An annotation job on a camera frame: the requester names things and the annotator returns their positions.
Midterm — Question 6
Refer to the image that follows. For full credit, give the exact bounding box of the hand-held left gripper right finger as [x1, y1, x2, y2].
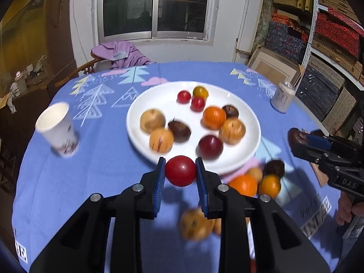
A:
[196, 157, 330, 273]

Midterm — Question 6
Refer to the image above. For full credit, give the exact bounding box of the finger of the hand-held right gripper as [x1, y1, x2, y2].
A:
[291, 145, 325, 164]
[304, 130, 333, 151]

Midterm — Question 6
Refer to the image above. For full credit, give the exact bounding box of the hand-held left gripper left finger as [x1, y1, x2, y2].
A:
[29, 157, 166, 273]

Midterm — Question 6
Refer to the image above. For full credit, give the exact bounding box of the dark brown round fruit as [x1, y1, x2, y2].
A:
[287, 127, 309, 152]
[168, 119, 192, 143]
[222, 105, 239, 119]
[263, 159, 285, 178]

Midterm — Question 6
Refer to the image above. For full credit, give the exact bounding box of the large red tomato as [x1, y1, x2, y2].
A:
[165, 155, 197, 187]

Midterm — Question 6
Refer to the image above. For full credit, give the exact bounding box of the dark red tomato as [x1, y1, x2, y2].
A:
[197, 135, 224, 160]

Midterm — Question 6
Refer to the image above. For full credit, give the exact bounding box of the striped tan fruit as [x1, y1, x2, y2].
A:
[149, 128, 175, 152]
[219, 117, 246, 145]

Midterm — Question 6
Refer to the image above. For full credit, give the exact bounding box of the tan round fruit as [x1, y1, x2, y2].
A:
[178, 208, 216, 242]
[140, 108, 166, 134]

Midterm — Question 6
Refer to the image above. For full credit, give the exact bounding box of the white oval plate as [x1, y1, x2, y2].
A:
[126, 81, 261, 174]

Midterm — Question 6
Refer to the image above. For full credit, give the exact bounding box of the yellow tomato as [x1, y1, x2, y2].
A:
[193, 86, 209, 100]
[258, 174, 282, 199]

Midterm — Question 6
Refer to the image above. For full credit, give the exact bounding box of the person's right hand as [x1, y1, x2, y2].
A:
[336, 192, 356, 226]

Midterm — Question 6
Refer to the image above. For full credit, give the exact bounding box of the brown cardboard piece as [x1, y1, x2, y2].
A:
[311, 162, 329, 187]

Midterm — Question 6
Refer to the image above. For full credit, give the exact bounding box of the orange tangerine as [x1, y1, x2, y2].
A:
[227, 174, 258, 197]
[202, 106, 227, 130]

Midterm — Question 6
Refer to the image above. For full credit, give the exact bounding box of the small tan fruit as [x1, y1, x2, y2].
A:
[246, 167, 263, 182]

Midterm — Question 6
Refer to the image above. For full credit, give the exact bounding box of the white drink can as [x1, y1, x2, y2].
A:
[270, 81, 296, 114]

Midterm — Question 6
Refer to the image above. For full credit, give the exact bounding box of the blue printed tablecloth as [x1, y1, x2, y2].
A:
[11, 62, 346, 273]

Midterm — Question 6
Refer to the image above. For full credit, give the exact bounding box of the small red cherry tomato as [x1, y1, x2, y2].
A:
[177, 90, 192, 104]

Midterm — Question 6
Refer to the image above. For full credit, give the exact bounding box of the stack of patterned boxes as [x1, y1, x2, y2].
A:
[267, 0, 364, 148]

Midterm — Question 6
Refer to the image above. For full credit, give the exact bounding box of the white paper cup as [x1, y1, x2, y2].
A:
[35, 102, 80, 158]

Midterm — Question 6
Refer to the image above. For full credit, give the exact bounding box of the white metal shelf rack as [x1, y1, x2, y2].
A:
[301, 0, 364, 88]

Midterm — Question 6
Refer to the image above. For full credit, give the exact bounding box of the dark patterned board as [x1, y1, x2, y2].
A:
[254, 0, 273, 52]

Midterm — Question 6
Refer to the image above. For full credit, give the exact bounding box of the purple cloth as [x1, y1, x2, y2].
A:
[91, 40, 152, 69]

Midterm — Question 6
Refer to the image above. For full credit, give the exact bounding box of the wooden chair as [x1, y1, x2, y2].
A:
[55, 58, 106, 88]

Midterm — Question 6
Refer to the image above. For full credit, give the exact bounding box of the window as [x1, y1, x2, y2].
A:
[98, 0, 219, 44]

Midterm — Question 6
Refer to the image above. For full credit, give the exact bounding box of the wooden glass cabinet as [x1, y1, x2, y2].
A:
[0, 0, 77, 137]

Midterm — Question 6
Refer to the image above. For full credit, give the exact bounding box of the leaning picture frame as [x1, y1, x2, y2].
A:
[247, 45, 306, 87]

